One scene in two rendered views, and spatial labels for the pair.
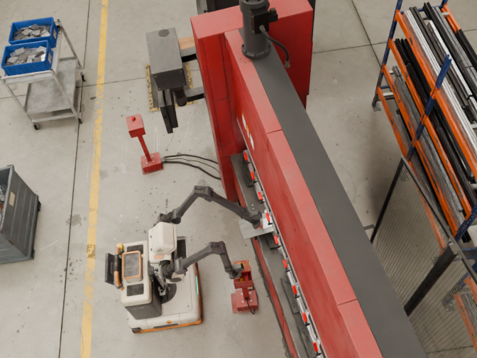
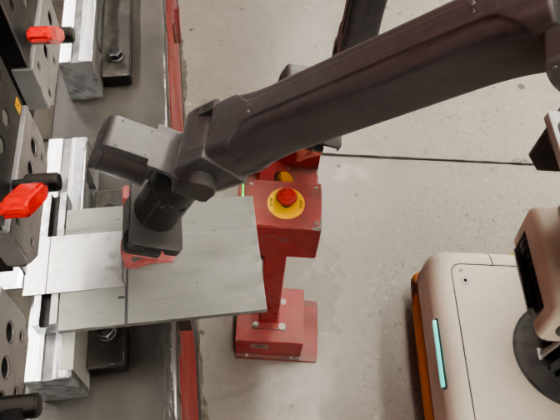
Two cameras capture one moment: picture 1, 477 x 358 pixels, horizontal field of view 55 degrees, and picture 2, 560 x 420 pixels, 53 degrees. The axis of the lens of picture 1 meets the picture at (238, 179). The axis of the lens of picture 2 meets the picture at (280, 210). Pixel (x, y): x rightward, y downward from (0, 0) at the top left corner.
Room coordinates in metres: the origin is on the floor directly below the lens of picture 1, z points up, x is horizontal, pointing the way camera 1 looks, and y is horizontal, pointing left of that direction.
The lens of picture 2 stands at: (2.12, 0.04, 1.69)
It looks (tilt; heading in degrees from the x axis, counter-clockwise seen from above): 57 degrees down; 177
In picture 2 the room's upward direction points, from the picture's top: 6 degrees clockwise
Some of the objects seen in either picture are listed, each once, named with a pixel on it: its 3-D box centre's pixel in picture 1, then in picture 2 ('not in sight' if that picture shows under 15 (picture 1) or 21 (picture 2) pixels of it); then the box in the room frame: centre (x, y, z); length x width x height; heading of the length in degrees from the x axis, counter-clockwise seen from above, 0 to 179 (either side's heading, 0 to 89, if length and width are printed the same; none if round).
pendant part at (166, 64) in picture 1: (173, 87); not in sight; (2.94, 0.45, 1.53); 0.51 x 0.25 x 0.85; 5
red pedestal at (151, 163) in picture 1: (143, 144); not in sight; (3.25, 1.00, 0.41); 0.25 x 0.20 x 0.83; 99
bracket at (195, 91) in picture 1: (201, 104); not in sight; (3.02, 0.25, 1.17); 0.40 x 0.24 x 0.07; 9
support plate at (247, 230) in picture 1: (255, 226); (162, 259); (1.76, -0.09, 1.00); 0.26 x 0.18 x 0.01; 99
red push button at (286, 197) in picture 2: not in sight; (286, 199); (1.51, 0.09, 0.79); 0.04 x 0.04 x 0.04
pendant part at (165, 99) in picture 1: (167, 101); not in sight; (2.88, 0.54, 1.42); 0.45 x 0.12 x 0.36; 5
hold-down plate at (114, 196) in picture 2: (267, 232); (111, 273); (1.73, -0.18, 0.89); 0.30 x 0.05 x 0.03; 9
